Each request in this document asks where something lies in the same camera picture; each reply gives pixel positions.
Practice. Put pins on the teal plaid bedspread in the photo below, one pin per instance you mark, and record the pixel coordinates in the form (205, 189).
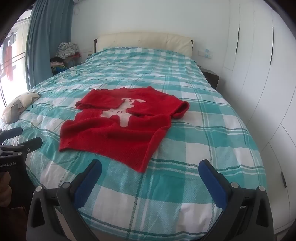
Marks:
(161, 76)

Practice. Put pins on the teal curtain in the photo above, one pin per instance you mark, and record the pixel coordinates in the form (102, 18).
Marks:
(49, 34)

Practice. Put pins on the red knitted sweater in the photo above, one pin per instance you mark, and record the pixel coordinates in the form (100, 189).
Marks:
(120, 132)

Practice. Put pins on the white wardrobe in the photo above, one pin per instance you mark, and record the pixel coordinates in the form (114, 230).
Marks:
(263, 69)

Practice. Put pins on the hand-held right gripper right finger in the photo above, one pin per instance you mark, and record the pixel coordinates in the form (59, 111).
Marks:
(214, 187)

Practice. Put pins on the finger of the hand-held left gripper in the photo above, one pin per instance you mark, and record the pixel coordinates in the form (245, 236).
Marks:
(32, 142)
(10, 133)

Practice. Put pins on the hanging red garment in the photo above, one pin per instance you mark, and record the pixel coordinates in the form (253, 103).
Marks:
(9, 62)

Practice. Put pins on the person's left hand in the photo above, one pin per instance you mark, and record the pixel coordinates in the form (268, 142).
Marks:
(4, 188)

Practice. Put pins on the beige patterned cushion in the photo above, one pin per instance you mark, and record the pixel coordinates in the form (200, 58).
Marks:
(24, 100)

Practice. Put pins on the pile of mixed clothes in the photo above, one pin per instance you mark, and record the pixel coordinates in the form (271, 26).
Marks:
(66, 56)

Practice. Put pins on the cream padded headboard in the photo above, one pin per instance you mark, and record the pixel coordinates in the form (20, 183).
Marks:
(143, 40)

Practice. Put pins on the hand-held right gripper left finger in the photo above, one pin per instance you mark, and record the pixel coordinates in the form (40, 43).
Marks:
(87, 186)

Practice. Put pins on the dark wooden nightstand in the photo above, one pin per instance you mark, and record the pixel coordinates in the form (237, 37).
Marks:
(212, 77)

